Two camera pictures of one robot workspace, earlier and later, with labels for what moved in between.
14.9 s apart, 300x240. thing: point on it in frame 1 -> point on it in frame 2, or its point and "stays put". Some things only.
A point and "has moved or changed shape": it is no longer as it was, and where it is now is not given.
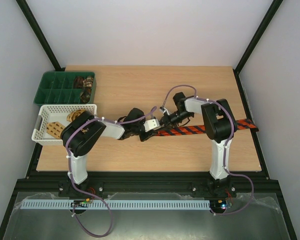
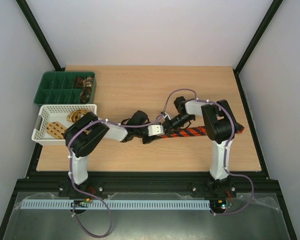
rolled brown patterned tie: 78,82 stays put
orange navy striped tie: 247,124 has moved or changed shape
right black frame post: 271,12 stays put
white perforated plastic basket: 50,113 stays put
